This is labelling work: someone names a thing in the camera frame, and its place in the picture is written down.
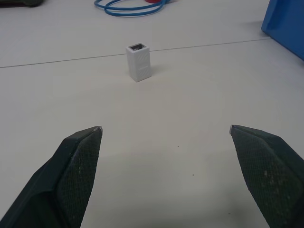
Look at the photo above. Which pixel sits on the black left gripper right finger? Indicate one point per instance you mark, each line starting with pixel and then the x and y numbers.
pixel 268 175

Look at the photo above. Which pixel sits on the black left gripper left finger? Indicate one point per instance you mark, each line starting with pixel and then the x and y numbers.
pixel 59 180

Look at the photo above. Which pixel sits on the small white plastic block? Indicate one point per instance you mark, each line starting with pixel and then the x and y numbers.
pixel 139 63

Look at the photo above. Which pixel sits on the blue plastic bin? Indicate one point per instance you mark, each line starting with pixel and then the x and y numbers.
pixel 286 26

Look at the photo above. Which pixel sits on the dark flat object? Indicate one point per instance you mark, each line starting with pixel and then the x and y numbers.
pixel 21 2

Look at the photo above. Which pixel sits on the red round object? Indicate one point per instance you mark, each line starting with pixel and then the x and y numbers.
pixel 152 1

